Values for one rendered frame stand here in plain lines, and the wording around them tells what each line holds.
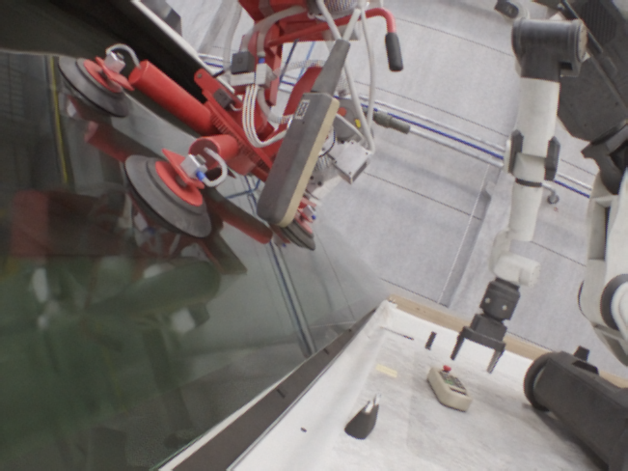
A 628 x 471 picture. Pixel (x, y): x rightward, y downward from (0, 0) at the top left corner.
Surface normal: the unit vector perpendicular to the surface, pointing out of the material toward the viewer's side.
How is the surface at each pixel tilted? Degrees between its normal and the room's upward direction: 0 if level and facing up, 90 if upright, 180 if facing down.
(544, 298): 90
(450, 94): 90
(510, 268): 90
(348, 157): 82
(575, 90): 127
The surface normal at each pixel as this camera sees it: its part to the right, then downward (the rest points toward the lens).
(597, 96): -0.46, 0.51
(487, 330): -0.09, 0.04
